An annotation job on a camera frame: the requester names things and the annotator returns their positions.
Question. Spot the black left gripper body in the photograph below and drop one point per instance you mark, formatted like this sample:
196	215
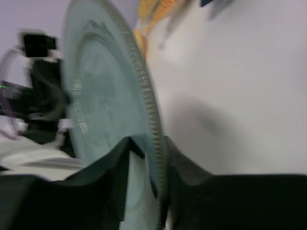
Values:
35	111

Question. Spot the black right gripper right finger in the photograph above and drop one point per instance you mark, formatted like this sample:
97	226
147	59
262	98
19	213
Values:
200	200

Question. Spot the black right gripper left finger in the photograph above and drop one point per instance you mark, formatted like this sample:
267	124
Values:
93	198

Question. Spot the teal round ceramic plate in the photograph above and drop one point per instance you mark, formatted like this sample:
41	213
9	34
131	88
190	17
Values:
112	97

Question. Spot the orange leaf-shaped plate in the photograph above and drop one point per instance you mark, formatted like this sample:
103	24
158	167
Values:
150	13

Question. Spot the dark blue leaf dish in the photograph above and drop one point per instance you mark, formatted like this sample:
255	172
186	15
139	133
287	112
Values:
203	3

